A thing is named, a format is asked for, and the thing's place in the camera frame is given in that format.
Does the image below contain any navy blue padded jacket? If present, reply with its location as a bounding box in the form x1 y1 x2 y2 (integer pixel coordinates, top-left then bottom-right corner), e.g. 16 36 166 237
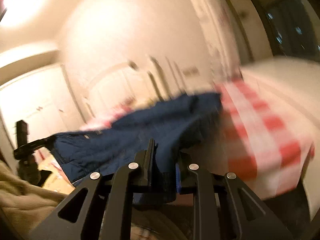
48 93 222 185

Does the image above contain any white wardrobe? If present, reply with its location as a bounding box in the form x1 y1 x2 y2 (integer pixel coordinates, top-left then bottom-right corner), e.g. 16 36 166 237
1 64 84 147

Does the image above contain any cream wooden headboard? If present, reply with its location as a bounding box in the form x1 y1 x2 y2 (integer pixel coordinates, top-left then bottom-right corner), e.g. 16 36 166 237
81 61 168 118

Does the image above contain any wall switch and socket plate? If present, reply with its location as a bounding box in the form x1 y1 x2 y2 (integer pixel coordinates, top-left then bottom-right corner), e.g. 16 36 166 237
182 66 200 77

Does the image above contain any cream patterned curtain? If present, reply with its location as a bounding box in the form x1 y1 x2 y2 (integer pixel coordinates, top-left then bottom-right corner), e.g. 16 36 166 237
190 0 241 81

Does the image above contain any dark window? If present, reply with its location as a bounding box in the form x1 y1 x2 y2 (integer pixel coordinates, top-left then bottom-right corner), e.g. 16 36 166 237
251 0 319 62

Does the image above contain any red white checkered bed cover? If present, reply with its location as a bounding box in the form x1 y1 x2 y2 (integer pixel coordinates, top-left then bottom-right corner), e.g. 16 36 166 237
80 78 316 201

